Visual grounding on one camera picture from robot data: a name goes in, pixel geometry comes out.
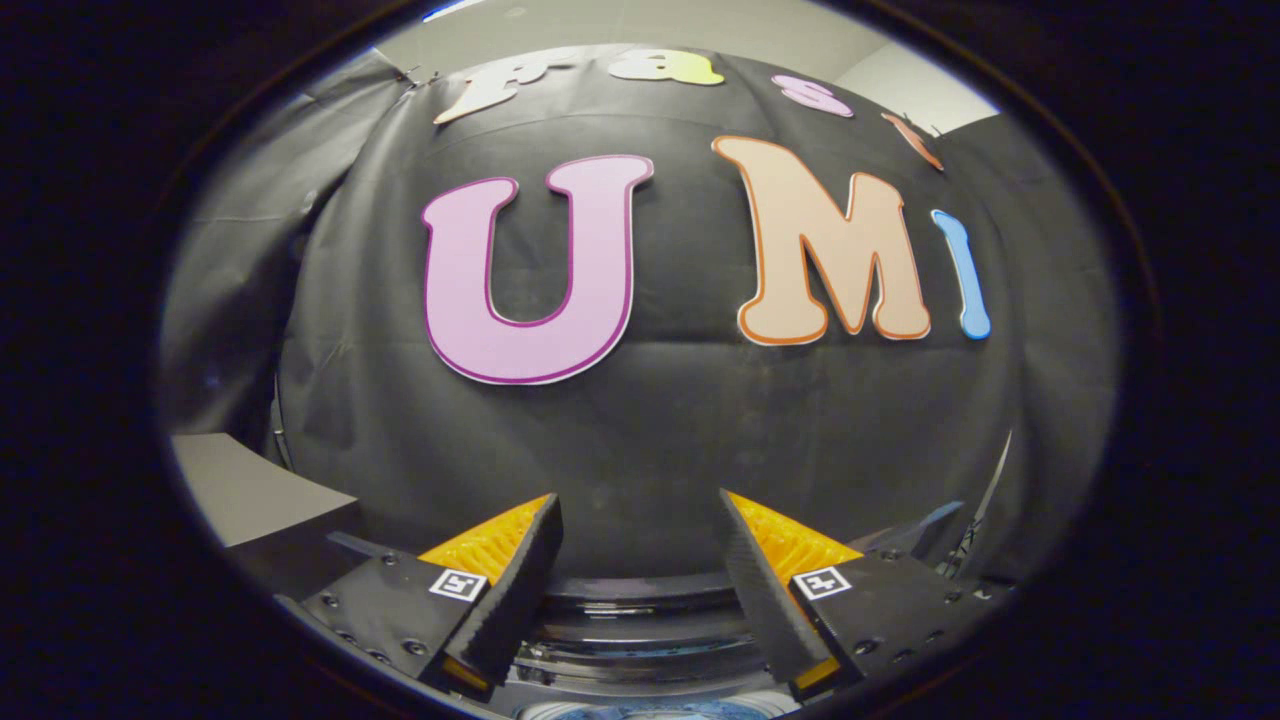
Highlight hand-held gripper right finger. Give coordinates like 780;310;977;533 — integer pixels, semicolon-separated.
720;490;1016;701

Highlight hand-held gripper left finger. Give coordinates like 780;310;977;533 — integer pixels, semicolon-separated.
275;493;566;701

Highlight black backdrop cloth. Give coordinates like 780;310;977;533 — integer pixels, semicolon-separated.
158;45;1119;586

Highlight hanging black cable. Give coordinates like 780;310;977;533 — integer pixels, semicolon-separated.
960;430;1013;576

